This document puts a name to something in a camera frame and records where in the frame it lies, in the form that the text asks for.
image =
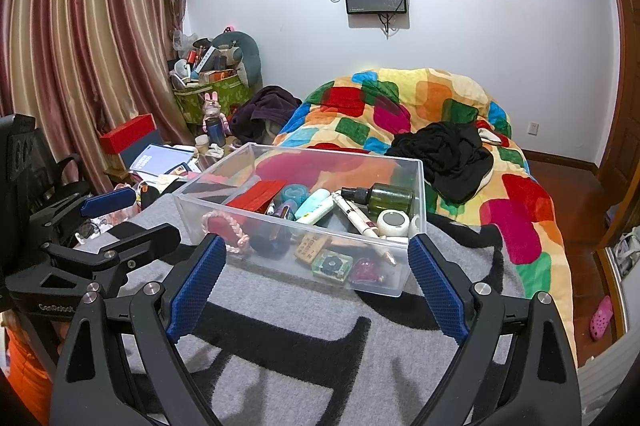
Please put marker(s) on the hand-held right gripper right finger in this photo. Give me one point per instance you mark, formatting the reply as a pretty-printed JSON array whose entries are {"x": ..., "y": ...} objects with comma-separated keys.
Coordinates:
[{"x": 437, "y": 291}]

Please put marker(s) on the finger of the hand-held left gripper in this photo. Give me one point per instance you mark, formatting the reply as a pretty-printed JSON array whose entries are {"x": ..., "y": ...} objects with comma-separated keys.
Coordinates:
[
  {"x": 107, "y": 202},
  {"x": 150, "y": 238}
]

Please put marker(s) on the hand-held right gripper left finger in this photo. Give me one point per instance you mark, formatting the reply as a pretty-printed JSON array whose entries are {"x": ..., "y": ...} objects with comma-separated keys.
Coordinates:
[{"x": 195, "y": 291}]

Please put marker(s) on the clear plastic box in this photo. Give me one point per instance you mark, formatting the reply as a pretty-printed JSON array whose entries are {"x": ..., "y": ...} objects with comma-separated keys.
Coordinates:
[{"x": 400, "y": 271}]

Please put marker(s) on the red envelope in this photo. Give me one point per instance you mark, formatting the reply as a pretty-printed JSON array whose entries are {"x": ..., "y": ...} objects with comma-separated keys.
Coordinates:
[{"x": 255, "y": 196}]

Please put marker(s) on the person's left forearm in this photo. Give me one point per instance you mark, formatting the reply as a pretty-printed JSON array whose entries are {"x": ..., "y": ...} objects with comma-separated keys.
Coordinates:
[{"x": 27, "y": 376}]

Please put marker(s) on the blue and white booklet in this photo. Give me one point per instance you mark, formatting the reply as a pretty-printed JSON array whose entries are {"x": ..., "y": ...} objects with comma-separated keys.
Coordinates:
[{"x": 160, "y": 158}]

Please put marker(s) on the red box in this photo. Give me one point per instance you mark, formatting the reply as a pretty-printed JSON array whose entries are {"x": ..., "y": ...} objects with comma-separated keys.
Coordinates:
[{"x": 127, "y": 133}]

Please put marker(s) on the dark blue box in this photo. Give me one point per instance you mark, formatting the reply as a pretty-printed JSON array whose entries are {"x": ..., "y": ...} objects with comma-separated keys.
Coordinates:
[{"x": 150, "y": 143}]

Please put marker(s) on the magenta coin pouch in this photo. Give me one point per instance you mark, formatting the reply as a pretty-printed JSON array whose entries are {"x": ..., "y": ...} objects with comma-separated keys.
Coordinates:
[{"x": 365, "y": 271}]

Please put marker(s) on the black hair scrunchie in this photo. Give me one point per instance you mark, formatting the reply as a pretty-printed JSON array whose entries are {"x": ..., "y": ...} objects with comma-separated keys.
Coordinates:
[{"x": 270, "y": 241}]

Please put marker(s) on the black office chair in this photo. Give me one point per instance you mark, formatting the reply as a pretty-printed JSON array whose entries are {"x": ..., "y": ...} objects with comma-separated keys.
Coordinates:
[{"x": 20, "y": 151}]

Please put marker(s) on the dark green spray bottle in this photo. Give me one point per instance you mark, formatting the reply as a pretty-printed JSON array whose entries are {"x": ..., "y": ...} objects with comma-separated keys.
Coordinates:
[{"x": 390, "y": 198}]

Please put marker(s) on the white stick tube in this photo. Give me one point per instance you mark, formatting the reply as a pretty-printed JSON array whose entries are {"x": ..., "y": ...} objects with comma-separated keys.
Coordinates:
[{"x": 357, "y": 221}]

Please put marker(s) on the small white cup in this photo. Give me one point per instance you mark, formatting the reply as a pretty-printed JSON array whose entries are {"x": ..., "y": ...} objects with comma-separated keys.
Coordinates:
[{"x": 201, "y": 143}]

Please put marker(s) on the green square case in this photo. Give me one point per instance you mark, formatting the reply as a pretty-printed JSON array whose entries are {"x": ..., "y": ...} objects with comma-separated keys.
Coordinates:
[{"x": 331, "y": 265}]

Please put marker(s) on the grey blanket with black pattern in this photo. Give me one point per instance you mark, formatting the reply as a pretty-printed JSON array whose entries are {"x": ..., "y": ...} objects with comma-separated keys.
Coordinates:
[{"x": 300, "y": 346}]

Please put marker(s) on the colourful patchwork blanket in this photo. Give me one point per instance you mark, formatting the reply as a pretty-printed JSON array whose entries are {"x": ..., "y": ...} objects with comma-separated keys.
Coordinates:
[{"x": 530, "y": 216}]

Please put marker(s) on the wooden tag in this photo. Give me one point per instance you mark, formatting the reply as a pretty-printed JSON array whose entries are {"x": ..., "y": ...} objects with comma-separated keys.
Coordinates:
[{"x": 312, "y": 248}]

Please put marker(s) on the pink rabbit bottle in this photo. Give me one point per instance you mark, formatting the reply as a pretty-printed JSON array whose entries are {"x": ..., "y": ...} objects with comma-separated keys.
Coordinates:
[{"x": 216, "y": 126}]

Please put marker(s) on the black clothes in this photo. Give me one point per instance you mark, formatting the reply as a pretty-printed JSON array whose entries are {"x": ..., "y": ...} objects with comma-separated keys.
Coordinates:
[{"x": 450, "y": 161}]

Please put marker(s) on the teal round container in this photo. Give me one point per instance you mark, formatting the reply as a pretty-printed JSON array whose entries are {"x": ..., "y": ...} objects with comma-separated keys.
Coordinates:
[{"x": 294, "y": 194}]

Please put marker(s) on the striped pink curtain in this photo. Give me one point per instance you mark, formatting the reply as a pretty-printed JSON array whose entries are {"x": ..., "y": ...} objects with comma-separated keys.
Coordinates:
[{"x": 90, "y": 56}]

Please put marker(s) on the white and teal tube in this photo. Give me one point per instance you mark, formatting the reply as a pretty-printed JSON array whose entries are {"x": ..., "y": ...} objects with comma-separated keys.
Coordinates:
[{"x": 315, "y": 206}]

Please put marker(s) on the green storage box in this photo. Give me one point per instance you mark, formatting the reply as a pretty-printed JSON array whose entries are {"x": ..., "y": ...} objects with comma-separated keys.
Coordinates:
[{"x": 220, "y": 96}]

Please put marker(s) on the pink slipper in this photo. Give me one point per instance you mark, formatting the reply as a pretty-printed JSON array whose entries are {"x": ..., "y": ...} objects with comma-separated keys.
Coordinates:
[{"x": 601, "y": 318}]

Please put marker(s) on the purple clothes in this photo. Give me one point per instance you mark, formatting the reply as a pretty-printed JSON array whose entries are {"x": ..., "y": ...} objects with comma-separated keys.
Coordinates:
[{"x": 265, "y": 111}]

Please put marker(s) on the white clothes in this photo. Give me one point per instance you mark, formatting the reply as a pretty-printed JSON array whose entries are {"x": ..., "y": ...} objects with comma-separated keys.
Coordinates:
[{"x": 627, "y": 248}]

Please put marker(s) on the white cabinet panel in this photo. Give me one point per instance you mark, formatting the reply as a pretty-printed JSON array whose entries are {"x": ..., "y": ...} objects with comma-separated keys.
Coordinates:
[{"x": 610, "y": 386}]

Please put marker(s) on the grey plush toy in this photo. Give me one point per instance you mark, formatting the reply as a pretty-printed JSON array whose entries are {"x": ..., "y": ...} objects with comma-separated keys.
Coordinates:
[{"x": 245, "y": 56}]

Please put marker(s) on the wooden wardrobe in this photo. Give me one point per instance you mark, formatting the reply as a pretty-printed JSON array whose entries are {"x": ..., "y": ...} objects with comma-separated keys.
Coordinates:
[{"x": 627, "y": 106}]

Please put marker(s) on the wall outlet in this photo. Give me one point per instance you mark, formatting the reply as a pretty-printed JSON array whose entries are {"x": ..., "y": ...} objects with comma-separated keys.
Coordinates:
[{"x": 534, "y": 128}]

